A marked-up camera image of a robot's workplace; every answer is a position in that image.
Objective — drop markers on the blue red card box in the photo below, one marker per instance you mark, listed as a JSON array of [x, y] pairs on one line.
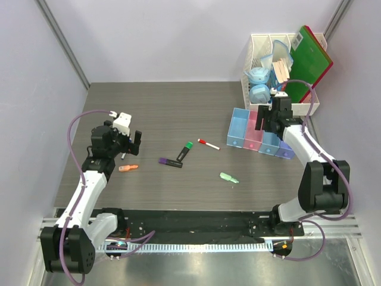
[[275, 82]]

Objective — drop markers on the green cap black highlighter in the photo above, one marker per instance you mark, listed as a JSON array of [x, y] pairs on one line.
[[184, 151]]

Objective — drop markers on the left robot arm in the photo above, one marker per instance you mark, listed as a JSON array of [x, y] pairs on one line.
[[69, 245]]

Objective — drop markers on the pink drawer box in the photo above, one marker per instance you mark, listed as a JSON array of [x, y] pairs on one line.
[[253, 138]]

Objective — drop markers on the white plastic organizer basket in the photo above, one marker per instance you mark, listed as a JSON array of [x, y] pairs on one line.
[[259, 45]]

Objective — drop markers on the lower blue tape dispenser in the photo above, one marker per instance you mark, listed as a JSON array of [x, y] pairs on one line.
[[259, 94]]

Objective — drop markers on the slotted cable duct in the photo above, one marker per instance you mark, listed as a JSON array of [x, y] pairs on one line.
[[187, 248]]

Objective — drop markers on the corner aluminium post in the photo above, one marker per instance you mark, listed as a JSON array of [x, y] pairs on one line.
[[64, 44], [336, 19]]

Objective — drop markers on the red cap whiteboard marker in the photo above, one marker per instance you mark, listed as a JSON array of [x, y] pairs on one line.
[[201, 141]]

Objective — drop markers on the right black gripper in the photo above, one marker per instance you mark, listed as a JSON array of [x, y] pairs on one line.
[[264, 112]]

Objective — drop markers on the orange mini highlighter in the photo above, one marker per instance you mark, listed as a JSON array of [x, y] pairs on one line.
[[127, 168]]

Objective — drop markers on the purple cap black highlighter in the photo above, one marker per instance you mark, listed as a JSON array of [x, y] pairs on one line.
[[171, 163]]

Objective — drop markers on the right corner aluminium post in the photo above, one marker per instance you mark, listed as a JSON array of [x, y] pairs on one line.
[[336, 19]]

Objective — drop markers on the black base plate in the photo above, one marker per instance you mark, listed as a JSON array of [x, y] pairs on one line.
[[204, 227]]

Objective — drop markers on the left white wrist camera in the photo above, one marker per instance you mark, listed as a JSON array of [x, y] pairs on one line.
[[122, 123]]

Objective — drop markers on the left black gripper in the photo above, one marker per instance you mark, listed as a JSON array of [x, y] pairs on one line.
[[129, 147]]

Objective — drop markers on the green plastic folder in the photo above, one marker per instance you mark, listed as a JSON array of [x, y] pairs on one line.
[[296, 53]]

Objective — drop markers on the left corner aluminium post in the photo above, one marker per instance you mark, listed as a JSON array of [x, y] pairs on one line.
[[64, 44]]

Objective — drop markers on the clear blue zip bag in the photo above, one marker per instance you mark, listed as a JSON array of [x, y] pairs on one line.
[[279, 51]]

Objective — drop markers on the purple drawer box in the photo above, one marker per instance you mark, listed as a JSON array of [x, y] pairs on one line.
[[285, 151]]

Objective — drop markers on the wooden sticks bundle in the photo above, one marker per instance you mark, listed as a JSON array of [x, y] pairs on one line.
[[281, 70]]

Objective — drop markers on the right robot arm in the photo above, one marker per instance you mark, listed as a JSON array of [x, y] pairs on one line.
[[324, 185]]

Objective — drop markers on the light blue drawer box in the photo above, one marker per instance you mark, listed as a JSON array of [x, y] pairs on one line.
[[237, 129]]

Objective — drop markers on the light green mini highlighter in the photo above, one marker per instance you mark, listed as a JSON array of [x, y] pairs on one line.
[[229, 178]]

